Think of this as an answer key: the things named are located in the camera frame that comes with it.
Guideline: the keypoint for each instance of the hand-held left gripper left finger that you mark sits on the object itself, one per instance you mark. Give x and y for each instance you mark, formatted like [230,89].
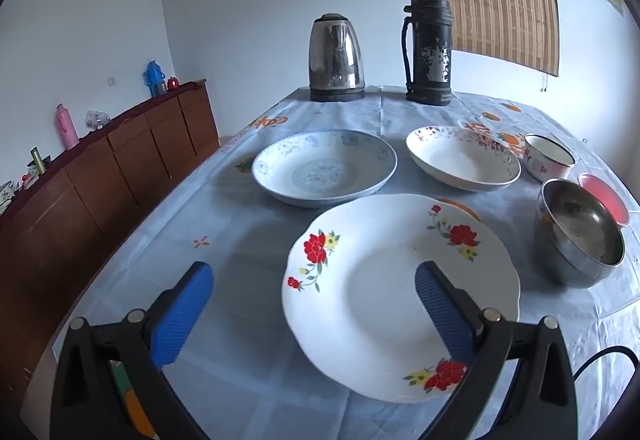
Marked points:
[182,315]

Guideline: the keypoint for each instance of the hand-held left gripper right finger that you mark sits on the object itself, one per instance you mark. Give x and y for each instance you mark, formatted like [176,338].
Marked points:
[442,310]

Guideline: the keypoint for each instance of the white plate with red flowers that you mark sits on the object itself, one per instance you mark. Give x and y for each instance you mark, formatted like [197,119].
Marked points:
[375,280]

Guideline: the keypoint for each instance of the white plate with purple flowers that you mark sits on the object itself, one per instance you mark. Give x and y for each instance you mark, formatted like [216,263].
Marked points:
[460,160]

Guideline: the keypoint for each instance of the stainless steel bowl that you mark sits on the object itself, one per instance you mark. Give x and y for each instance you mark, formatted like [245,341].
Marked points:
[575,220]

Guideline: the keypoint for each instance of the white enamel bowl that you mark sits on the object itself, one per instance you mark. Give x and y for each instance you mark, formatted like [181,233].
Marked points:
[542,166]

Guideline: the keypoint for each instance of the blue patterned plate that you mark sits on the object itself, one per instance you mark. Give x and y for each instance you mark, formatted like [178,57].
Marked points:
[320,168]

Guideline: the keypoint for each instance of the pink plastic bowl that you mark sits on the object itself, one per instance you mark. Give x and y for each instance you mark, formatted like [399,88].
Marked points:
[607,197]

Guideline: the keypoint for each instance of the light blue printed tablecloth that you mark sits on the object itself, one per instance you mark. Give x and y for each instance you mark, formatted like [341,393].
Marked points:
[210,200]

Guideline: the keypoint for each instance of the brown wooden sideboard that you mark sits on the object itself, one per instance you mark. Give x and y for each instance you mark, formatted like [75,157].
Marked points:
[90,190]

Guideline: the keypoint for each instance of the clear glass container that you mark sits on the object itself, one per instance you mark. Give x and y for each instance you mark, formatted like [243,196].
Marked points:
[96,119]

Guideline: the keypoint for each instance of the pink thermos bottle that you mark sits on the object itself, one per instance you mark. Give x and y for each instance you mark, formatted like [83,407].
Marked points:
[66,128]

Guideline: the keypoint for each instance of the small red ornament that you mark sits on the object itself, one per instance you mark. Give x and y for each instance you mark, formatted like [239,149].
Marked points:
[173,84]

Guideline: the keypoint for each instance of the blue thermos bottle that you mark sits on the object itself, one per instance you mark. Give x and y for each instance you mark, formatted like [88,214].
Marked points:
[154,79]

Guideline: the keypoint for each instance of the black worn thermos flask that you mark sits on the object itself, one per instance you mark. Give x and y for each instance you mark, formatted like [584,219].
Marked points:
[430,45]

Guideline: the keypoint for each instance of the stainless steel electric kettle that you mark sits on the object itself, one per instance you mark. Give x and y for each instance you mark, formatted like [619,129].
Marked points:
[335,55]

